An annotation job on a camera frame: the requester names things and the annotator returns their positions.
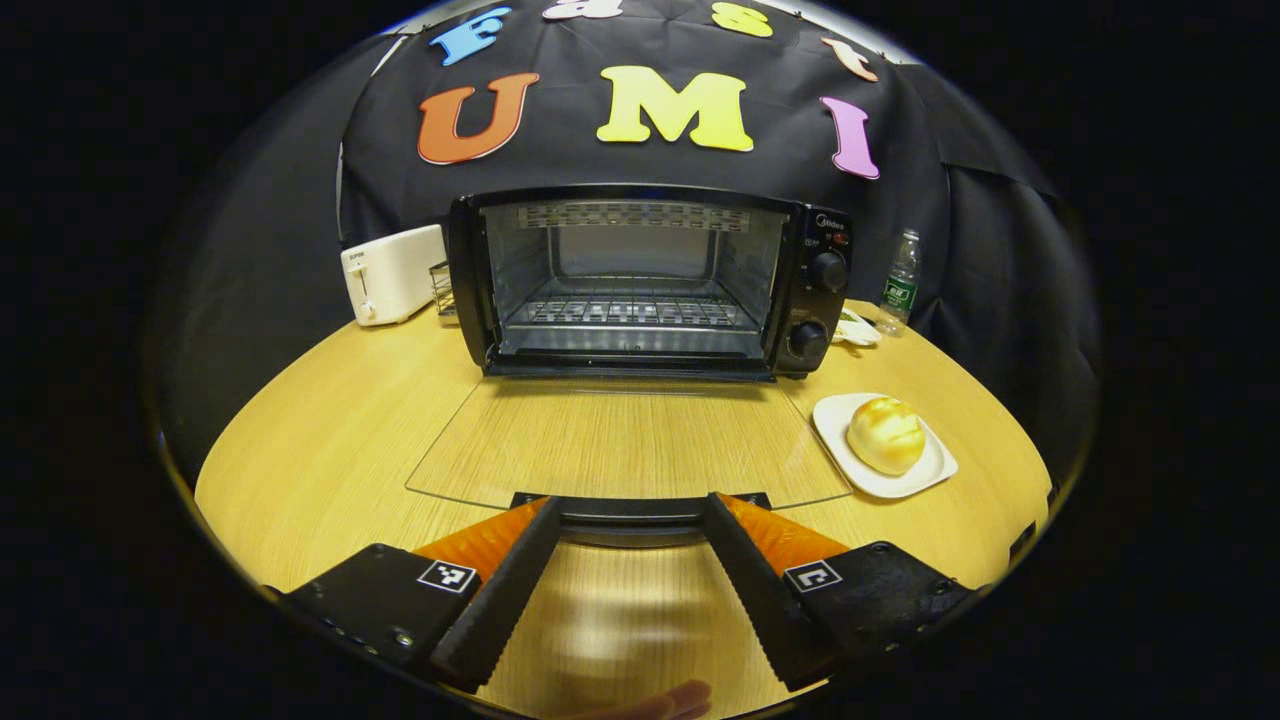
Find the black electric oven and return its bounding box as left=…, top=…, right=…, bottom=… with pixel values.
left=405, top=183, right=854, bottom=549

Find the white toaster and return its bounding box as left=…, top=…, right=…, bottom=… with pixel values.
left=340, top=224, right=448, bottom=328

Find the white rectangular plate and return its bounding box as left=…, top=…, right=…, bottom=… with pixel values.
left=811, top=392, right=959, bottom=500

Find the white divided dish of grains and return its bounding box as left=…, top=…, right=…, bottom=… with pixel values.
left=835, top=308, right=883, bottom=348

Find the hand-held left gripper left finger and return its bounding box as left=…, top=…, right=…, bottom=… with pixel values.
left=265, top=495, right=563, bottom=694

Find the clear plastic water bottle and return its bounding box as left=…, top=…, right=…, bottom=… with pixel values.
left=877, top=230, right=923, bottom=338

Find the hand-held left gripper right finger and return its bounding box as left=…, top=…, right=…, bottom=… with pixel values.
left=700, top=492, right=986, bottom=693

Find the golden bread bun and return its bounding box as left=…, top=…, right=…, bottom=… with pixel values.
left=846, top=396, right=927, bottom=477

